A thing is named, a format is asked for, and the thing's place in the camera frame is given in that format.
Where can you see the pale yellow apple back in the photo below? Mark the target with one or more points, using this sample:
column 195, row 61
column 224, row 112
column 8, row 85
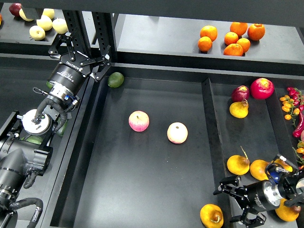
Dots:
column 49, row 13

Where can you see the orange cherry tomato bunch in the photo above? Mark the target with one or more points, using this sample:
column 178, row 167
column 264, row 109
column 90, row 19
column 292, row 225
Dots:
column 290, row 107

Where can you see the round green avocado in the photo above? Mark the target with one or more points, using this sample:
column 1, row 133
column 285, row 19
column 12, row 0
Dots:
column 115, row 80

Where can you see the orange top right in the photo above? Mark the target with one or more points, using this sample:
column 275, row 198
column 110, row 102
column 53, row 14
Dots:
column 256, row 31

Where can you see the yellow pear middle right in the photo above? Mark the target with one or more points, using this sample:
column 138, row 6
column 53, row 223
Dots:
column 257, row 169

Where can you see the red chili pepper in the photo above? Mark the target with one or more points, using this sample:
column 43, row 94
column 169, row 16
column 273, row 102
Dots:
column 300, row 127

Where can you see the pale yellow apple middle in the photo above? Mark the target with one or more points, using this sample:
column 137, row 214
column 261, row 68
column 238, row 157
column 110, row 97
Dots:
column 45, row 22

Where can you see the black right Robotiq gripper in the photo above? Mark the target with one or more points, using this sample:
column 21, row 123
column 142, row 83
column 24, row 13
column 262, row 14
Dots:
column 255, row 198

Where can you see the yellow pear bottom right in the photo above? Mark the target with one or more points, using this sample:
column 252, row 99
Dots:
column 287, row 213

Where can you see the dark red apple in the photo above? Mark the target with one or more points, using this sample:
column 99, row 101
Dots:
column 14, row 9

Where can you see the orange centre small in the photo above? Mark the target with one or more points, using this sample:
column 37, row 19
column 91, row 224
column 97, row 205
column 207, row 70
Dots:
column 231, row 38

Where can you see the yellow pear far right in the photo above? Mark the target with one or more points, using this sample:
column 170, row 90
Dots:
column 283, row 164

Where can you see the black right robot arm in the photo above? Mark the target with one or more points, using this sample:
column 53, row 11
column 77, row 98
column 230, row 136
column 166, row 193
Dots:
column 290, row 184

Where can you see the orange small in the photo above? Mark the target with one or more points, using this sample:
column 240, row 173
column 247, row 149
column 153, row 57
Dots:
column 231, row 38
column 245, row 44

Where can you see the black right tray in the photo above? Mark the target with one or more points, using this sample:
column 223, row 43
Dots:
column 184, row 177

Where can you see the pink red apple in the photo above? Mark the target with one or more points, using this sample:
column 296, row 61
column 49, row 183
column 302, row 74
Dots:
column 139, row 121

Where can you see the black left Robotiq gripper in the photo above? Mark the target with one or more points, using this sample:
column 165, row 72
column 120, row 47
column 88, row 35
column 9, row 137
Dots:
column 70, row 72

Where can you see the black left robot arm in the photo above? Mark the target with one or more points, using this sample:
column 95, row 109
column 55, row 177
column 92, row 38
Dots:
column 25, row 150

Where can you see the pale yellow apple front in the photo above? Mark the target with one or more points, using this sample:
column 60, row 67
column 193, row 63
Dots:
column 37, row 33

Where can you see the pale yellow apple right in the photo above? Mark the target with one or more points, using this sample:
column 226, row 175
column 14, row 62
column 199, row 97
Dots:
column 60, row 26

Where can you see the black left tray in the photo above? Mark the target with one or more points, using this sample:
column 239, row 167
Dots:
column 60, row 188

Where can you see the pale yellow pink apple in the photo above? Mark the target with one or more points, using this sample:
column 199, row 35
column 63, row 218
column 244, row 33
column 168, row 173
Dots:
column 177, row 133

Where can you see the green avocado top left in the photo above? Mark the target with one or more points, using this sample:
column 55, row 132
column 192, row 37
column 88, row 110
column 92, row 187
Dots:
column 49, row 85

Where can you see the orange top left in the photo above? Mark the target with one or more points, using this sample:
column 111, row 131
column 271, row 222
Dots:
column 209, row 31

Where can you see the dark avocado by wall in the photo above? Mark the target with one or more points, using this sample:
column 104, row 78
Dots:
column 61, row 131

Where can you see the yellow pear with stem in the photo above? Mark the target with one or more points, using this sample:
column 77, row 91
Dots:
column 211, row 216

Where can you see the red apple right tray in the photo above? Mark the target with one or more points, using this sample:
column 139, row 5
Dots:
column 261, row 88

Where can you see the green avocado lower cluster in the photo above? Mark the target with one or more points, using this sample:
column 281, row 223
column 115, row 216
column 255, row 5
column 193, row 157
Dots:
column 33, row 139

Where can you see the yellow pear upper right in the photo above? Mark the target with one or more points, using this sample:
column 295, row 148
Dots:
column 239, row 109

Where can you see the large black centre tray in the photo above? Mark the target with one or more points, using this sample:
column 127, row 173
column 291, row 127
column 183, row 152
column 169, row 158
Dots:
column 115, row 194

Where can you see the orange right small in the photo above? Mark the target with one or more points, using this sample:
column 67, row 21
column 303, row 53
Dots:
column 245, row 44

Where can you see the red cherry tomato bunch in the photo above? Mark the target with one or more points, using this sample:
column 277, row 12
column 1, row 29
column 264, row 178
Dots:
column 296, row 98

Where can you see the yellow pear long stem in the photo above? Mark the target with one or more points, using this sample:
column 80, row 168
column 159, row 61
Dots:
column 237, row 164

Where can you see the orange front large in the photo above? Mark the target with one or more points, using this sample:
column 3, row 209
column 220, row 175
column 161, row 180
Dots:
column 233, row 50

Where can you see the black perforated shelf post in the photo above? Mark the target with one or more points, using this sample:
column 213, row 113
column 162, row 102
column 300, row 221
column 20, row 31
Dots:
column 104, row 33

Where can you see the orange lower left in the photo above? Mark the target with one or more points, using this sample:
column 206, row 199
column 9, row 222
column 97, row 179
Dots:
column 204, row 44

